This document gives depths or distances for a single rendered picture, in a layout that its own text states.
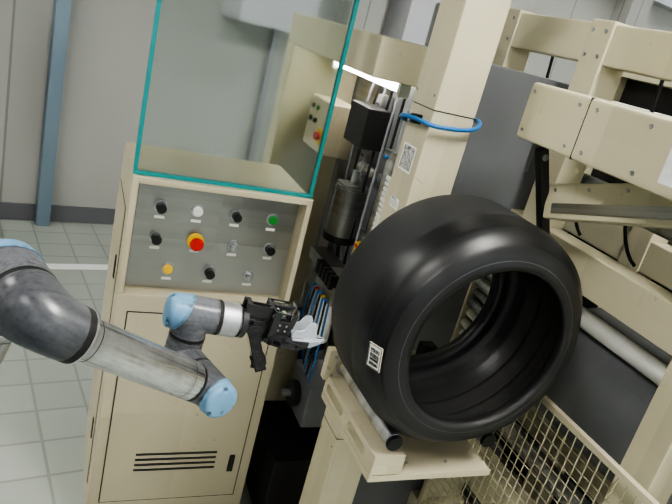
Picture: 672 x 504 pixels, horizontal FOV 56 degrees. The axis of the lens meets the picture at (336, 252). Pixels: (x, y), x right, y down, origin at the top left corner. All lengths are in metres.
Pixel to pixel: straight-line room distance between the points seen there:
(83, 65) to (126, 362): 3.77
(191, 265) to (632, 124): 1.30
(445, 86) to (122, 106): 3.45
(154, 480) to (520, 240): 1.57
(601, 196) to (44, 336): 1.32
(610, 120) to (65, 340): 1.21
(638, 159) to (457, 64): 0.50
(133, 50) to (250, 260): 2.94
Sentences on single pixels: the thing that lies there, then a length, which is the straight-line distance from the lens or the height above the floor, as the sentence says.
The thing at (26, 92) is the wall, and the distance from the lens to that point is 4.76.
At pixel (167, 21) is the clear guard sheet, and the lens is 1.85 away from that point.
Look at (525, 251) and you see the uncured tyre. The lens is 1.46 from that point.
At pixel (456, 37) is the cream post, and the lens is 1.69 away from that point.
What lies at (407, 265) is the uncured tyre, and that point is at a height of 1.36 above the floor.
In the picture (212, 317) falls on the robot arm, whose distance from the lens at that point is 1.33.
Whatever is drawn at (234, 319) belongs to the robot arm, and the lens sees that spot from 1.34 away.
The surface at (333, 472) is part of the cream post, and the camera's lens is 2.15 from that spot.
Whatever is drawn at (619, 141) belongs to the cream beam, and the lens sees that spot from 1.56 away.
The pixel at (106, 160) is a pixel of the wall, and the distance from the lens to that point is 4.94.
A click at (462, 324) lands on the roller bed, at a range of 2.15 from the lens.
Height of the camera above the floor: 1.80
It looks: 19 degrees down
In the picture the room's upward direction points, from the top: 15 degrees clockwise
